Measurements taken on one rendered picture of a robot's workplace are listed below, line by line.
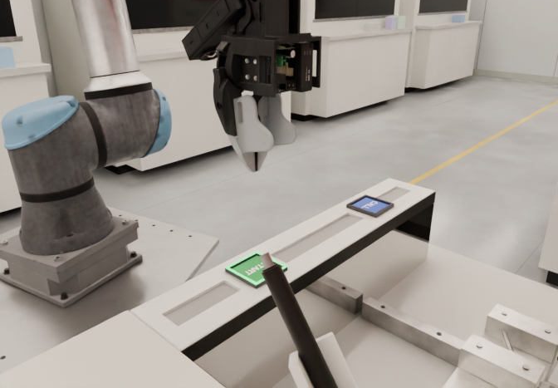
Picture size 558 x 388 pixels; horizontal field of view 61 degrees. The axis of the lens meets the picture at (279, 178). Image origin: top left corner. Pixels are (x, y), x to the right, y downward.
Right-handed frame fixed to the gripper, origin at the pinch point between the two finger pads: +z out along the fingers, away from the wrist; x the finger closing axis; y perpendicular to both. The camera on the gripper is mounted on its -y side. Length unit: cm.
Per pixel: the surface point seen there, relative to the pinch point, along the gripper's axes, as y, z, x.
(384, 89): -256, 89, 469
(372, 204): 0.9, 14.2, 26.3
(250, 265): -0.3, 14.2, -0.1
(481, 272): 15, 29, 42
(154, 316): -1.0, 14.7, -13.8
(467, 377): 24.8, 22.7, 9.5
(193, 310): 0.7, 15.1, -10.0
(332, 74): -256, 59, 362
